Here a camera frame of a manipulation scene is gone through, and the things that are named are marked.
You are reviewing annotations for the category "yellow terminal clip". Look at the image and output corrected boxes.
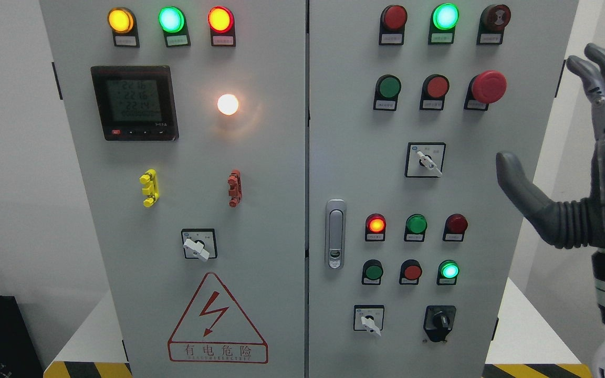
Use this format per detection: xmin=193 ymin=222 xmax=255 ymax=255
xmin=139 ymin=169 xmax=160 ymax=208

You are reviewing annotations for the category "silver cabinet door handle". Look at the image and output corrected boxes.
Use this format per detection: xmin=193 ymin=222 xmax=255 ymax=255
xmin=324 ymin=199 xmax=347 ymax=269

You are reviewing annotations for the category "red push button lower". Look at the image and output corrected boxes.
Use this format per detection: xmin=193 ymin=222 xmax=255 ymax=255
xmin=399 ymin=259 xmax=422 ymax=285

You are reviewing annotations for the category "red terminal clip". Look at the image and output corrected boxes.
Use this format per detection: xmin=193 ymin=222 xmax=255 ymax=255
xmin=226 ymin=169 xmax=243 ymax=208

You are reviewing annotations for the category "red push button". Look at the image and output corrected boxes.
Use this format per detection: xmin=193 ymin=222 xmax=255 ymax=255
xmin=420 ymin=74 xmax=451 ymax=111
xmin=399 ymin=259 xmax=422 ymax=285

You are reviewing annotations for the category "green push button upper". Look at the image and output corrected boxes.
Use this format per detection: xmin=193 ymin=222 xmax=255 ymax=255
xmin=373 ymin=74 xmax=402 ymax=111

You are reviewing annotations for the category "gray robotic hand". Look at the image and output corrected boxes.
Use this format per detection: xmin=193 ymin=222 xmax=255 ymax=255
xmin=495 ymin=43 xmax=605 ymax=249

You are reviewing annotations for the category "gray cabinet left door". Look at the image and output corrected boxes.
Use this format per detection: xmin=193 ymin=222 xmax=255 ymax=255
xmin=40 ymin=1 xmax=307 ymax=377

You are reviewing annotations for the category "red indicator light top left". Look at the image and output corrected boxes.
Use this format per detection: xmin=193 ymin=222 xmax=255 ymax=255
xmin=208 ymin=6 xmax=237 ymax=47

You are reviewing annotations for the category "dark red buzzer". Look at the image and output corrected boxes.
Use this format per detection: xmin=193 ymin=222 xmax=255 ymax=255
xmin=477 ymin=4 xmax=512 ymax=45

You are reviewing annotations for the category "red push button upper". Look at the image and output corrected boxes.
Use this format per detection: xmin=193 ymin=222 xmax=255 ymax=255
xmin=420 ymin=74 xmax=451 ymax=111

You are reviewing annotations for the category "gray cabinet right door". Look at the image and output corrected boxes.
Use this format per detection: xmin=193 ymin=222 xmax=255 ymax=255
xmin=309 ymin=1 xmax=578 ymax=377

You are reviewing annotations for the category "lit green indicator light lower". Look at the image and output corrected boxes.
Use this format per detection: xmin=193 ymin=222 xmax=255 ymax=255
xmin=436 ymin=260 xmax=460 ymax=286

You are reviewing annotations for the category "gray rotary switch left door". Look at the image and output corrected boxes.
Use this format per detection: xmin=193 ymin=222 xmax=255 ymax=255
xmin=181 ymin=229 xmax=218 ymax=261

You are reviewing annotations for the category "green indicator light middle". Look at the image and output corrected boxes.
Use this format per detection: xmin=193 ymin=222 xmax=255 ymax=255
xmin=403 ymin=214 xmax=428 ymax=242

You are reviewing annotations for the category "black digital power meter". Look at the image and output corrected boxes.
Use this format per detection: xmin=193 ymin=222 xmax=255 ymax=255
xmin=91 ymin=65 xmax=179 ymax=141

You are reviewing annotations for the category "red emergency stop button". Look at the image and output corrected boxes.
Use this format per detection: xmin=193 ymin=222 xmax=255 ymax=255
xmin=464 ymin=70 xmax=507 ymax=111

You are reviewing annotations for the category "gray rotary switch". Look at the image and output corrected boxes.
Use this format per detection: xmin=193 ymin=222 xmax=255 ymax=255
xmin=353 ymin=304 xmax=385 ymax=338
xmin=405 ymin=142 xmax=446 ymax=179

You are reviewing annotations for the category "black rotary selector switch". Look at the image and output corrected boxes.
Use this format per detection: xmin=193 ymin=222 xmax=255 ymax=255
xmin=423 ymin=306 xmax=456 ymax=342

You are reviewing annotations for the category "green indicator light top right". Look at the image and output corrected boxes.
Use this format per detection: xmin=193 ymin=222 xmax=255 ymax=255
xmin=428 ymin=2 xmax=460 ymax=45

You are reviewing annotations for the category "green push button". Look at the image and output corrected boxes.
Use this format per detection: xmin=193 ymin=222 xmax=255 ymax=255
xmin=361 ymin=259 xmax=384 ymax=285
xmin=373 ymin=74 xmax=402 ymax=111

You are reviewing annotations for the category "white glowing indicator light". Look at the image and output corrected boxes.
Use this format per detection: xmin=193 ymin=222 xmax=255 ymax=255
xmin=216 ymin=93 xmax=240 ymax=117

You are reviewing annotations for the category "gray cabinet door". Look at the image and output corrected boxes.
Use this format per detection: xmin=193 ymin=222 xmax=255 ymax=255
xmin=40 ymin=1 xmax=307 ymax=377
xmin=309 ymin=1 xmax=578 ymax=377

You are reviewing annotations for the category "yellow indicator light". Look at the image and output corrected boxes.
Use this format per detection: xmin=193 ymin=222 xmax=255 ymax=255
xmin=108 ymin=7 xmax=140 ymax=48

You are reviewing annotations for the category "green push button lower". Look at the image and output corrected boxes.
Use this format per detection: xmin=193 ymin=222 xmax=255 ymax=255
xmin=361 ymin=259 xmax=384 ymax=285

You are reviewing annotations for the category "red indicator light top right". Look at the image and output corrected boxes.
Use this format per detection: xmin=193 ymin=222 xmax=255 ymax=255
xmin=378 ymin=4 xmax=408 ymax=46

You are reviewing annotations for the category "green indicator light top left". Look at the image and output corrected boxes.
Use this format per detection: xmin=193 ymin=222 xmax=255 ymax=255
xmin=158 ymin=6 xmax=191 ymax=48

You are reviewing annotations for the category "lit red indicator light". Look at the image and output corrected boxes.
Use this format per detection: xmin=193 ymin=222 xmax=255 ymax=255
xmin=364 ymin=213 xmax=387 ymax=242

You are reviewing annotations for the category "red electrical hazard sticker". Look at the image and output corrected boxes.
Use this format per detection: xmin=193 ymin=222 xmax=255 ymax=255
xmin=168 ymin=272 xmax=268 ymax=364

